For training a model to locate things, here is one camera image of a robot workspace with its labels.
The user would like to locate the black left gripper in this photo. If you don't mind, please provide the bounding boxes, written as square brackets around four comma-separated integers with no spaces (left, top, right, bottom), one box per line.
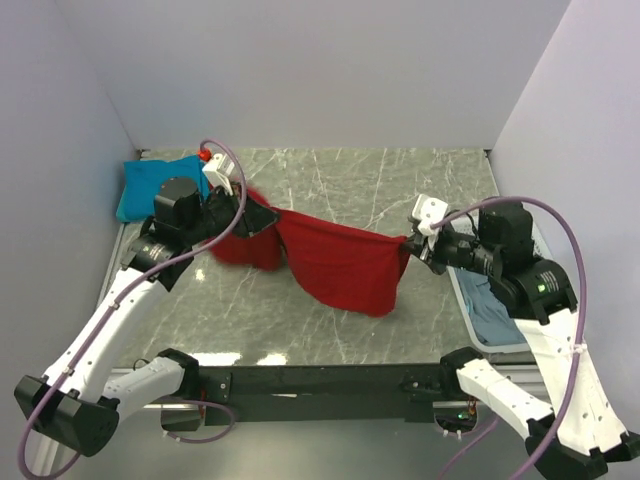
[182,180,280,245]

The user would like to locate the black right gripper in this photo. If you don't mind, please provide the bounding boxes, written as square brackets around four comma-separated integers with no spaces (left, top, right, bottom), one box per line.
[399,221,501,275]

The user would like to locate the red t shirt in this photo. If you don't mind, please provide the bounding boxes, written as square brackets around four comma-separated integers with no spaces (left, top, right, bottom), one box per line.
[210,208,409,317]

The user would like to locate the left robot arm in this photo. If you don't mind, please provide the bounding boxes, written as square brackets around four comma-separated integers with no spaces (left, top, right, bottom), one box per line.
[14,177,279,457]

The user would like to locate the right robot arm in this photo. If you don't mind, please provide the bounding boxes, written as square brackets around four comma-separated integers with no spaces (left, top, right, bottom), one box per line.
[405,194,639,479]

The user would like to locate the white plastic basket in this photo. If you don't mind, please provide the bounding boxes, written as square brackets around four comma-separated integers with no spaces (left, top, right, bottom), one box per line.
[446,214,546,357]

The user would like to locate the grey blue t shirt in basket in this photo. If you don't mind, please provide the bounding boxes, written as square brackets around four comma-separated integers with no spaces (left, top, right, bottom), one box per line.
[454,269,526,347]

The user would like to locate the folded blue t shirt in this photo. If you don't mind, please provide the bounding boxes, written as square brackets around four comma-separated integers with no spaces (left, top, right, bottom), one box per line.
[124,155,210,198]

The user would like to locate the folded teal t shirt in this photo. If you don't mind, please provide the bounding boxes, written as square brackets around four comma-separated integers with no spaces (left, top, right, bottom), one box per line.
[116,187,154,223]

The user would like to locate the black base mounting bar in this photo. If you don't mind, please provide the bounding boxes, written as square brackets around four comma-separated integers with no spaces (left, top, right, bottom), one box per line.
[139,364,481,431]

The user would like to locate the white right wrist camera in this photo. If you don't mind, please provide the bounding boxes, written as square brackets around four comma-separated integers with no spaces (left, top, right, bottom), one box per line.
[409,194,449,237]

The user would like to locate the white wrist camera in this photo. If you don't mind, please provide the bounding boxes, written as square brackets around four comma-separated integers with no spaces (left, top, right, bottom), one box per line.
[409,194,449,237]
[198,149,234,195]

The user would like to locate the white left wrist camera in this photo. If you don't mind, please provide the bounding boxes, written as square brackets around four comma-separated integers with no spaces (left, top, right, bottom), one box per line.
[198,149,234,195]

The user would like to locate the aluminium frame rail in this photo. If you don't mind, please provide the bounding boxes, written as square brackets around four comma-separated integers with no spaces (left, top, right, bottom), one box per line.
[29,367,584,480]

